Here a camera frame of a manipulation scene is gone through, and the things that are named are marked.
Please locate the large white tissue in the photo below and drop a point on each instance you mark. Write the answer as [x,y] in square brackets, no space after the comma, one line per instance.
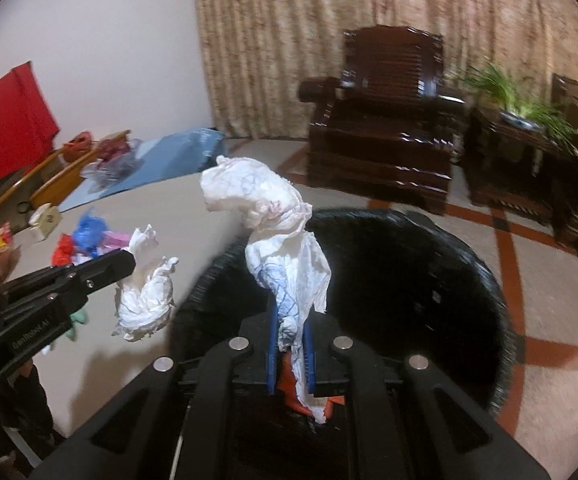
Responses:
[279,260]

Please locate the green potted plant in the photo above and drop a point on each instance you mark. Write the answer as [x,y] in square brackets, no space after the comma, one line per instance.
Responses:
[514,95]

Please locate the green plastic scrap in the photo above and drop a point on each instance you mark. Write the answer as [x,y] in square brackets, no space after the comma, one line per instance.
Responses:
[79,322]

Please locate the dark wooden armchair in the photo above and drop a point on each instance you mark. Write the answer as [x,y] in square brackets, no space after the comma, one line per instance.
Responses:
[384,125]

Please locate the glass fruit bowl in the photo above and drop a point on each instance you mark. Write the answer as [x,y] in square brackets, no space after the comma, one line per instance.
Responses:
[111,165]

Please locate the dark wooden side table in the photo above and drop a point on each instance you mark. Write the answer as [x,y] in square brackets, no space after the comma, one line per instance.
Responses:
[524,175]

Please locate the wooden cabinet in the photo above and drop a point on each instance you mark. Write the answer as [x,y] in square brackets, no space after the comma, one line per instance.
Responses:
[54,172]

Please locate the small white tissue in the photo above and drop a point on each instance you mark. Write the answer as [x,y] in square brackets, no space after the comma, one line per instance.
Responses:
[144,305]

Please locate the orange wrapper scrap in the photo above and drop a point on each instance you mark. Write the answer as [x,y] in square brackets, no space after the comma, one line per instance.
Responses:
[289,387]

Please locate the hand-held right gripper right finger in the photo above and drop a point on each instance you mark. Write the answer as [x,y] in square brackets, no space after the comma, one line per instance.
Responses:
[309,360]

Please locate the red yellow snack packets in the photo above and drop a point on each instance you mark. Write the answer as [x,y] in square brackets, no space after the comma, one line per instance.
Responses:
[0,255]

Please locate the red plastic bag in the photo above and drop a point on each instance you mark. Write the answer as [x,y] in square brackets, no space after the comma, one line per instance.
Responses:
[78,146]

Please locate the patterned tissue box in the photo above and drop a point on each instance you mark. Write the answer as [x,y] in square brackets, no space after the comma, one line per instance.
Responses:
[45,222]

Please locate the person's left forearm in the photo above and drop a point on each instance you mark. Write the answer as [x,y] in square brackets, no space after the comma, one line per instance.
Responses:
[14,410]

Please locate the red plastic scrap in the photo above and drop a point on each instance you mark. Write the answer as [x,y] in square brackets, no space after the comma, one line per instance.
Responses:
[63,252]

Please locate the black waste bin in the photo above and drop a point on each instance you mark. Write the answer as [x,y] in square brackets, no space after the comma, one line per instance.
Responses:
[394,285]

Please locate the beige patterned curtain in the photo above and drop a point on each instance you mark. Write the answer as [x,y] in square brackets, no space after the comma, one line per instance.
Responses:
[279,45]

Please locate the light blue tablecloth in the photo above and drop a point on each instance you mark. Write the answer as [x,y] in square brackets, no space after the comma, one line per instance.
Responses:
[179,160]

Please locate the blue plastic bag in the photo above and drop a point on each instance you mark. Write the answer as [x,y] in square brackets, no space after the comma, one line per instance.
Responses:
[89,232]

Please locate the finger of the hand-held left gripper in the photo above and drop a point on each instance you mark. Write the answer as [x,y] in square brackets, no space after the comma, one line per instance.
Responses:
[99,272]

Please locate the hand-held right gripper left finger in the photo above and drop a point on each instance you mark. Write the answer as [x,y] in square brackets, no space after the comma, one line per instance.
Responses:
[271,355]

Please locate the red cloth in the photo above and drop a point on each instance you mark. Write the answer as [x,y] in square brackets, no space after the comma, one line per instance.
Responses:
[9,120]

